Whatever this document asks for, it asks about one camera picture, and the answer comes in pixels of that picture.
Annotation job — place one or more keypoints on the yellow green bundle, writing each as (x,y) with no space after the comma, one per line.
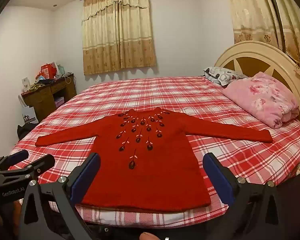
(35,86)

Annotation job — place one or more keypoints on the white standing card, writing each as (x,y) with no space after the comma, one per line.
(26,84)

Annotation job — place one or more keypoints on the beige window curtain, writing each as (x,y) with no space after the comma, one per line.
(117,37)

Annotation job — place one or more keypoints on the beige floral side curtain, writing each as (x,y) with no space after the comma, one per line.
(252,10)

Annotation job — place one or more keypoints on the brown wooden desk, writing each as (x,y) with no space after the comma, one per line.
(44,97)

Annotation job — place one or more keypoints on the pale teal bag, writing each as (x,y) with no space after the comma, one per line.
(61,69)

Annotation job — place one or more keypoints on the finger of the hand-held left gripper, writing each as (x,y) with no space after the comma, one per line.
(39,163)
(17,156)

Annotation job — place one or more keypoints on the pink floral quilt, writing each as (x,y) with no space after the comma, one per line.
(260,100)

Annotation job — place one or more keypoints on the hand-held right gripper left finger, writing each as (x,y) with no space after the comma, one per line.
(86,177)

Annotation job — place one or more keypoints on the person's right hand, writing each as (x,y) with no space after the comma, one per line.
(146,236)

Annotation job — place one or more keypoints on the black clothes pile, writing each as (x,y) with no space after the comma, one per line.
(27,131)

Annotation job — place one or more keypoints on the bed with red plaid sheet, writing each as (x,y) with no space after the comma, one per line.
(165,92)

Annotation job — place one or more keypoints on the white paper bag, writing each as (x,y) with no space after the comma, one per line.
(28,115)

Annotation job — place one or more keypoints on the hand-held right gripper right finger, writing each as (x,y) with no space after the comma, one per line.
(218,180)

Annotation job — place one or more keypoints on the cream wooden headboard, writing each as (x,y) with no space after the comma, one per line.
(252,52)

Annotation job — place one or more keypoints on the red gift box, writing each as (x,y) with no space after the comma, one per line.
(47,70)

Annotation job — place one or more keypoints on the stacked boxes under desk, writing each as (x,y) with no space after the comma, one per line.
(59,102)

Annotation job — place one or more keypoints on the red knitted sweater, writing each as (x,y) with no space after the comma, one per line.
(150,175)

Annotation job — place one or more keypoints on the grey patterned pillow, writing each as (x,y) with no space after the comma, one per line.
(220,76)

